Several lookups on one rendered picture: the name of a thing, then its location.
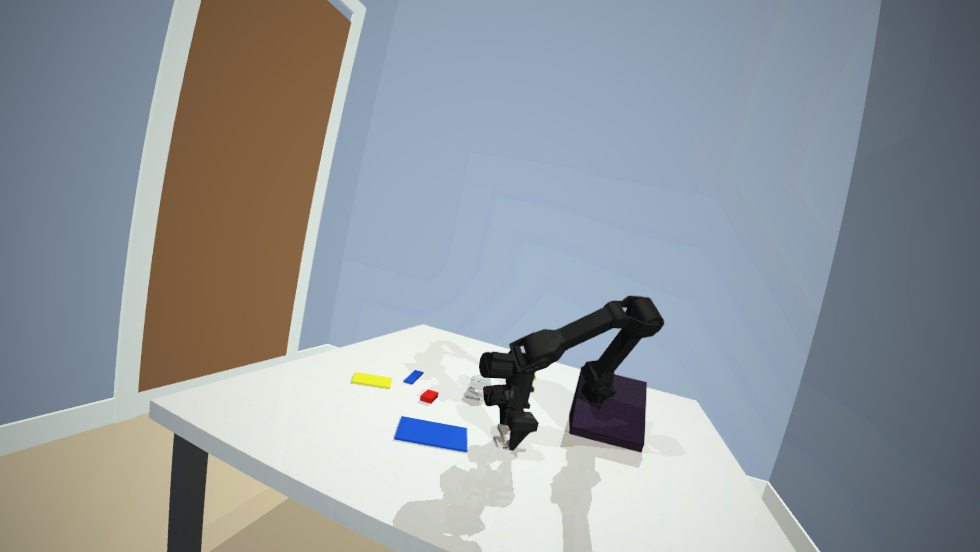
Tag blue flat bar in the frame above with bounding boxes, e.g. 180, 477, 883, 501
403, 370, 424, 384

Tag blue rectangular plate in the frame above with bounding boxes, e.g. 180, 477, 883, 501
394, 416, 468, 452

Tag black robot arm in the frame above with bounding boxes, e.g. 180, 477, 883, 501
479, 296, 664, 409

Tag red rectangular block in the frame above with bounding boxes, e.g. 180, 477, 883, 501
420, 389, 439, 404

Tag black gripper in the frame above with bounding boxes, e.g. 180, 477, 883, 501
498, 378, 539, 451

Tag yellow flat rectangular plate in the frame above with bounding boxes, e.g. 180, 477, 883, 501
351, 372, 392, 389

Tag white housing plate with two round holes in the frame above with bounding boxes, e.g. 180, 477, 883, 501
497, 423, 511, 444

